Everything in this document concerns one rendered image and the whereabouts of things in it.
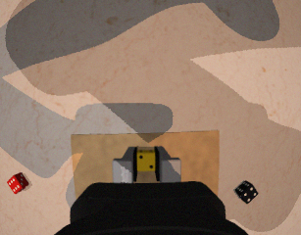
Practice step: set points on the black die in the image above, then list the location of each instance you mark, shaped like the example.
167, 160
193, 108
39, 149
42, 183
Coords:
246, 192

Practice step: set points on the yellow die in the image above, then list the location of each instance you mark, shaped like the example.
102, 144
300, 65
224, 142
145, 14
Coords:
145, 160

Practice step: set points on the red die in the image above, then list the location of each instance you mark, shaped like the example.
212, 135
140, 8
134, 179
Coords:
17, 183

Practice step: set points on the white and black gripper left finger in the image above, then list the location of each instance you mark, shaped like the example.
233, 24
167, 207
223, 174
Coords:
123, 172

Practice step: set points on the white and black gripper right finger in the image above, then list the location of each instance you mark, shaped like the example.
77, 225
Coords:
167, 169

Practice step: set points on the orange square mat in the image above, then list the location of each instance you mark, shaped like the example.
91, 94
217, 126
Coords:
199, 151

